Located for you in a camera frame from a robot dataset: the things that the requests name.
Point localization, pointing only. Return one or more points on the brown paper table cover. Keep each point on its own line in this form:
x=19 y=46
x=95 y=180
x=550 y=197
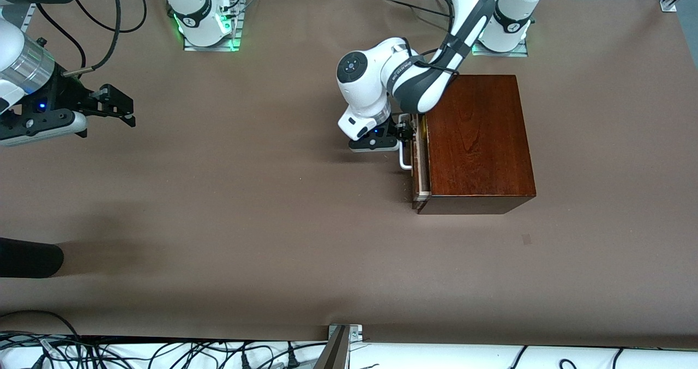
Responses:
x=245 y=194

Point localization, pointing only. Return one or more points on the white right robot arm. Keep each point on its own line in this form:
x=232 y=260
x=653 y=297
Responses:
x=192 y=6

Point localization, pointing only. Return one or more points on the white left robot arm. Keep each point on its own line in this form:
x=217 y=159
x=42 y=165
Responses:
x=420 y=80

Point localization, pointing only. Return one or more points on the dark brown wooden cabinet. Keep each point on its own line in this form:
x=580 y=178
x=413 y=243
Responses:
x=480 y=140

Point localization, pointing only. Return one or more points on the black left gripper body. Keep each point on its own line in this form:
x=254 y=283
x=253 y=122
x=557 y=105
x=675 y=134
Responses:
x=390 y=127

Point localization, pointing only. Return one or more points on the metal bracket with pole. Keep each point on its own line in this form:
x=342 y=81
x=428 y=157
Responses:
x=338 y=347

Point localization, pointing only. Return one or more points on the metal base plate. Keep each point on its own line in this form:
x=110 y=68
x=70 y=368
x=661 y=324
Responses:
x=234 y=36
x=521 y=50

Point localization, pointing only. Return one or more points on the aluminium side rail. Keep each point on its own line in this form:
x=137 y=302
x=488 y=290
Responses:
x=16 y=12

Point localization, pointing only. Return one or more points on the black cylinder object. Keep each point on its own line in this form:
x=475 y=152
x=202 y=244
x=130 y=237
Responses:
x=30 y=257

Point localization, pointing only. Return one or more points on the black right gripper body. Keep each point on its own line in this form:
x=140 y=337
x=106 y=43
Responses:
x=65 y=95

